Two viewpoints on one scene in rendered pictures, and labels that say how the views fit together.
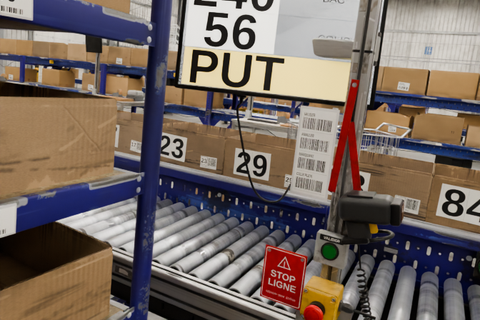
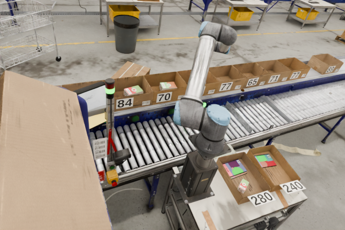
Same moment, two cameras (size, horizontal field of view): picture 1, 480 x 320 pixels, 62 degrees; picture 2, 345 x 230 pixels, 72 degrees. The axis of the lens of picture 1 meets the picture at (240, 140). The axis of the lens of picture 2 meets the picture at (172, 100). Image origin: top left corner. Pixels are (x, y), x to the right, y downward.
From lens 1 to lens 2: 1.22 m
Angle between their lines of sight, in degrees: 61
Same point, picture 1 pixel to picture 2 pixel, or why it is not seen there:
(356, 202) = (119, 158)
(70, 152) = not seen: outside the picture
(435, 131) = not seen: outside the picture
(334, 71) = (94, 117)
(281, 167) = not seen: hidden behind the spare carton
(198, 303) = not seen: hidden behind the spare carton
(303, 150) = (96, 149)
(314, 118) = (98, 141)
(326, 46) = (90, 113)
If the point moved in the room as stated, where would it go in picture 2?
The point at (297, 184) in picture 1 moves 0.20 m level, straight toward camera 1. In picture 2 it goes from (96, 157) to (113, 178)
